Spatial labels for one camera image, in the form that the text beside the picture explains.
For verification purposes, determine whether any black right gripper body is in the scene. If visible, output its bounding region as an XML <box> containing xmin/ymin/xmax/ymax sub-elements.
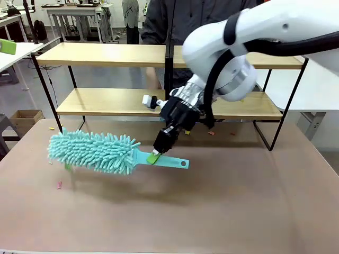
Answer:
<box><xmin>153</xmin><ymin>96</ymin><xmax>201</xmax><ymax>155</ymax></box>

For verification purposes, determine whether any teal microfiber duster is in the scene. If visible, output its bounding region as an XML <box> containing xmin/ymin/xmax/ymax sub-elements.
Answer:
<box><xmin>47</xmin><ymin>127</ymin><xmax>191</xmax><ymax>176</ymax></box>

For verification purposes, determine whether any person's right hand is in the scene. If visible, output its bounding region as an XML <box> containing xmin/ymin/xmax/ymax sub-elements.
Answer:
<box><xmin>146</xmin><ymin>67</ymin><xmax>163</xmax><ymax>90</ymax></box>

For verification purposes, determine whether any white side table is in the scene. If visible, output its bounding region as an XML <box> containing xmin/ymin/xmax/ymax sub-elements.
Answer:
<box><xmin>0</xmin><ymin>41</ymin><xmax>62</xmax><ymax>92</ymax></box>
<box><xmin>254</xmin><ymin>56</ymin><xmax>339</xmax><ymax>141</ymax></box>

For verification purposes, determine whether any grey background desk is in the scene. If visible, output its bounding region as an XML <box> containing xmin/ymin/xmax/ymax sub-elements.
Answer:
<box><xmin>0</xmin><ymin>10</ymin><xmax>27</xmax><ymax>43</ymax></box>

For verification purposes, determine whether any black stand pole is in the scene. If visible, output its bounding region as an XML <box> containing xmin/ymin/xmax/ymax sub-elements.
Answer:
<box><xmin>22</xmin><ymin>0</ymin><xmax>44</xmax><ymax>45</ymax></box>

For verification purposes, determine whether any black backpack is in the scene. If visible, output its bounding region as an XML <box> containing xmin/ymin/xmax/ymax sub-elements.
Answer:
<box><xmin>33</xmin><ymin>20</ymin><xmax>48</xmax><ymax>41</ymax></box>

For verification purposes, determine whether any white background desk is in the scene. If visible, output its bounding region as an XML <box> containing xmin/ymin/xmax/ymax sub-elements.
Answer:
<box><xmin>41</xmin><ymin>4</ymin><xmax>112</xmax><ymax>43</ymax></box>

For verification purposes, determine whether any cardboard box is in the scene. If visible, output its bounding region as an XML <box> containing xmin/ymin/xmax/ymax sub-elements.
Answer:
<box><xmin>10</xmin><ymin>109</ymin><xmax>44</xmax><ymax>136</ymax></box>

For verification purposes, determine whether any black stool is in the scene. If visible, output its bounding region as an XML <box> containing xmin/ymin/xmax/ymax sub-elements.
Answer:
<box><xmin>0</xmin><ymin>113</ymin><xmax>21</xmax><ymax>161</ymax></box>

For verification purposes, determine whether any person in grey jacket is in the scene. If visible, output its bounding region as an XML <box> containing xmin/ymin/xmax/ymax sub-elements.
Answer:
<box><xmin>140</xmin><ymin>0</ymin><xmax>258</xmax><ymax>91</ymax></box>

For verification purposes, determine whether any background person grey coat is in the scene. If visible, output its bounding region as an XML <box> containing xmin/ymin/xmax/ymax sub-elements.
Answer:
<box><xmin>121</xmin><ymin>0</ymin><xmax>140</xmax><ymax>45</ymax></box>

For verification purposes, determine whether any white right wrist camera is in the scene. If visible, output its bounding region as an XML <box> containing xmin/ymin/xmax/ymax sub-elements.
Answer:
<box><xmin>141</xmin><ymin>94</ymin><xmax>163</xmax><ymax>110</ymax></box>

